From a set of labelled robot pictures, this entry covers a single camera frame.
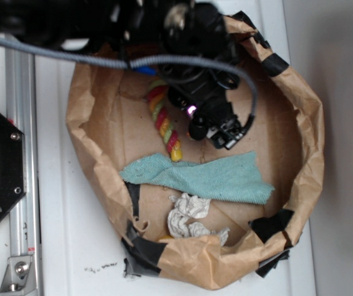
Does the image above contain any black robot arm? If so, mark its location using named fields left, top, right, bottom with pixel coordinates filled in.
left=0, top=1, right=243, bottom=148

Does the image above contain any grey braided cable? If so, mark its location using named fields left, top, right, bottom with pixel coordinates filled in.
left=0, top=30, right=259, bottom=130

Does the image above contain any white tray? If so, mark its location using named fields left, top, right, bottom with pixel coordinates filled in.
left=35, top=1, right=316, bottom=295

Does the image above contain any multicolored twisted rope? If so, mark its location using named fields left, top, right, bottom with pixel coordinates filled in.
left=147, top=78, right=184, bottom=163

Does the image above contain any crumpled white paper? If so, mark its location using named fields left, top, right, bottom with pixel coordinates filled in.
left=167, top=192, right=230, bottom=246

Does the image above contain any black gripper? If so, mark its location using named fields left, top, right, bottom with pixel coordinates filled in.
left=158, top=55, right=240, bottom=141

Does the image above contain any teal terry cloth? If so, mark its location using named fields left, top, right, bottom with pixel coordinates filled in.
left=120, top=152, right=274, bottom=205

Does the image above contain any metal corner bracket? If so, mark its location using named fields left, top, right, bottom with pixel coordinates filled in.
left=0, top=255, right=38, bottom=295

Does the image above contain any aluminium extrusion rail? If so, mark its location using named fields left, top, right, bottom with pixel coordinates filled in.
left=5, top=49, right=43, bottom=295

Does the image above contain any brown paper bag bin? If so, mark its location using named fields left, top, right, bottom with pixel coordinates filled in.
left=66, top=12, right=325, bottom=290

